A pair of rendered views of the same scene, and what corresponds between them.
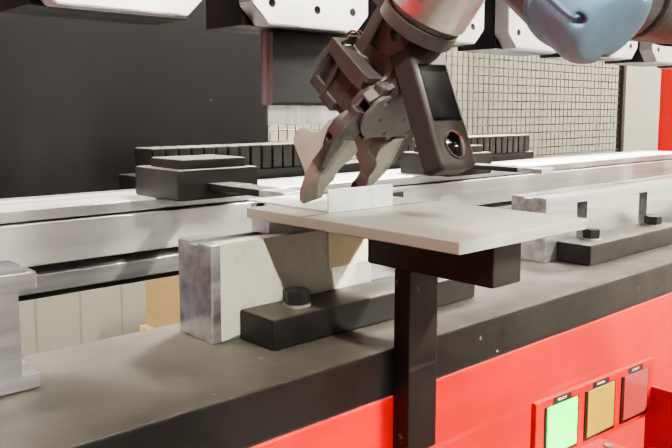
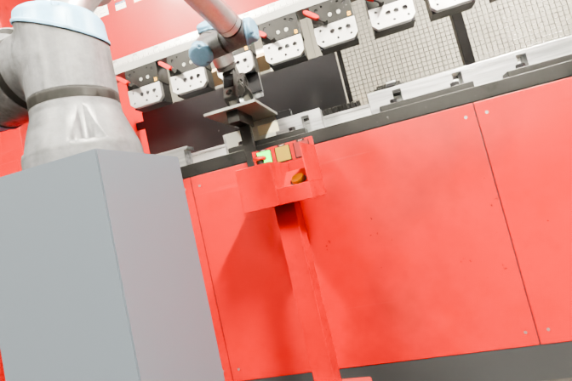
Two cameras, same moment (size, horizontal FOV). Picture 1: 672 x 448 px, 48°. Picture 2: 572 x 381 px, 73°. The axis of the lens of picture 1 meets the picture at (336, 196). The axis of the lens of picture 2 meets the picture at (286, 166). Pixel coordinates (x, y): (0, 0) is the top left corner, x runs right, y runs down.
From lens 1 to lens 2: 1.29 m
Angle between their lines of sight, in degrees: 57
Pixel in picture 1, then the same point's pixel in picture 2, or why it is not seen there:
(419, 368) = (248, 152)
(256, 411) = (206, 164)
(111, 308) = not seen: hidden behind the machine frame
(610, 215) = (424, 90)
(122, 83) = (288, 105)
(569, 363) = (339, 150)
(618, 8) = (194, 53)
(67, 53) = (271, 102)
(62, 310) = not seen: hidden behind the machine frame
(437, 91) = (227, 81)
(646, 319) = (400, 129)
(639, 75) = not seen: outside the picture
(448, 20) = (218, 65)
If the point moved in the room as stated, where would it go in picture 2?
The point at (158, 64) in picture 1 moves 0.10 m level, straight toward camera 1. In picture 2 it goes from (300, 96) to (286, 95)
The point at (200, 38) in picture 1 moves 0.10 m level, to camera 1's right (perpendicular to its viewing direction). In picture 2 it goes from (312, 82) to (324, 75)
